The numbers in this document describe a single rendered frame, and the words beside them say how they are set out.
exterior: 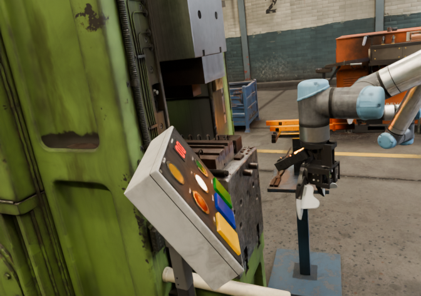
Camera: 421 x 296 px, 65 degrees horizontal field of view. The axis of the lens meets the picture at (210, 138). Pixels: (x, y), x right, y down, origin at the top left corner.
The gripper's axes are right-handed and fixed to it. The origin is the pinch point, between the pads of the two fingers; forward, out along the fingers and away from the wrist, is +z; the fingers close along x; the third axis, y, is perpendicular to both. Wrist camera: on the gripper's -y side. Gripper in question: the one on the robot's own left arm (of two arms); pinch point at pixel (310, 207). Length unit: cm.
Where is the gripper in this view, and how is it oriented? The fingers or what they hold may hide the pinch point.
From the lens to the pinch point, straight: 97.9
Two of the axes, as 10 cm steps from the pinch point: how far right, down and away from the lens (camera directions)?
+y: 7.5, 0.9, -6.6
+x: 6.5, -2.9, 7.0
